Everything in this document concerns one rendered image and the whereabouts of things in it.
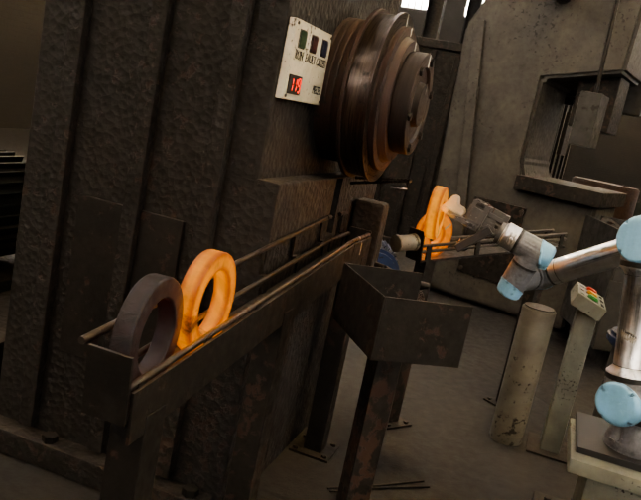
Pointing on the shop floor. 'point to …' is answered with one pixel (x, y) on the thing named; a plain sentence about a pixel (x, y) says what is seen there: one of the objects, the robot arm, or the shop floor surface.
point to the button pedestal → (568, 377)
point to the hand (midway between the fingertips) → (438, 205)
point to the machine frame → (162, 216)
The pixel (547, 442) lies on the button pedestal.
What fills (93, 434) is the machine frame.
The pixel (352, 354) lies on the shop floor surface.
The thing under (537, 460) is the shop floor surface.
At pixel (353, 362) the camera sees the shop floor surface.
